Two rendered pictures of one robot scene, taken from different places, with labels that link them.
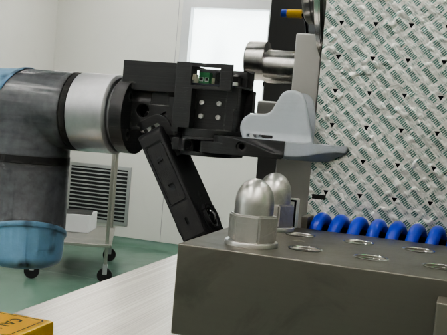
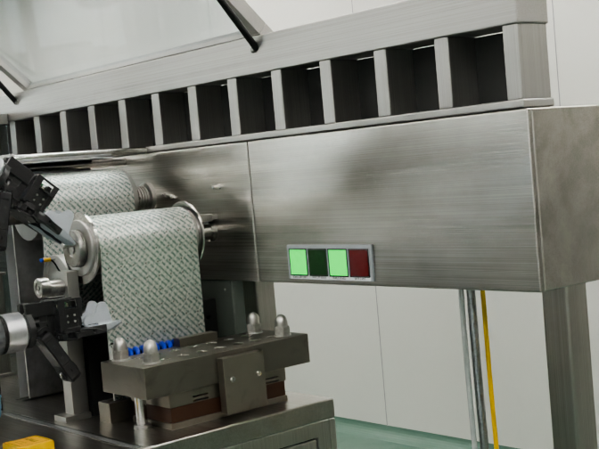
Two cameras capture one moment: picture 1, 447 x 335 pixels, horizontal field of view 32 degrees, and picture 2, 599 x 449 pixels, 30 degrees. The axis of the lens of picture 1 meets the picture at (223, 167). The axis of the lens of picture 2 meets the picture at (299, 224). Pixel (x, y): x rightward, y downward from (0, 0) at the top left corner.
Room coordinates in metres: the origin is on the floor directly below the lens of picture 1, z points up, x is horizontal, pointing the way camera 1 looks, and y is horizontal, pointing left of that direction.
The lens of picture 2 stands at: (-0.87, 1.58, 1.38)
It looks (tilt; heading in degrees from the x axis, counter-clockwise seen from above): 3 degrees down; 303
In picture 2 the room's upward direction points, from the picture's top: 5 degrees counter-clockwise
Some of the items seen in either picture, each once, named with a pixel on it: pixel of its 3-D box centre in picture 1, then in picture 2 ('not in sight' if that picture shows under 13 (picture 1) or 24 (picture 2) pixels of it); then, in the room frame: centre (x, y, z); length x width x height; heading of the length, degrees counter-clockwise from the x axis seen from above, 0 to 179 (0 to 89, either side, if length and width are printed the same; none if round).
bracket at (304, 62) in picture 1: (282, 187); (65, 346); (0.78, -0.06, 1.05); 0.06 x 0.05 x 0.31; 72
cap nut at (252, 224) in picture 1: (253, 211); (151, 351); (0.52, -0.02, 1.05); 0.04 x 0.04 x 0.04
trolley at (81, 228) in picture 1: (78, 198); not in sight; (5.47, 1.01, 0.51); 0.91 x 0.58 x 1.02; 6
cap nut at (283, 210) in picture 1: (273, 201); (119, 348); (0.61, -0.04, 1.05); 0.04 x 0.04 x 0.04
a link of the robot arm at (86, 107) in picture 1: (106, 113); (12, 332); (0.74, 0.12, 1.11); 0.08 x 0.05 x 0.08; 162
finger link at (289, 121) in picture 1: (293, 125); (102, 315); (0.66, -0.06, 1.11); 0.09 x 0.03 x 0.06; 71
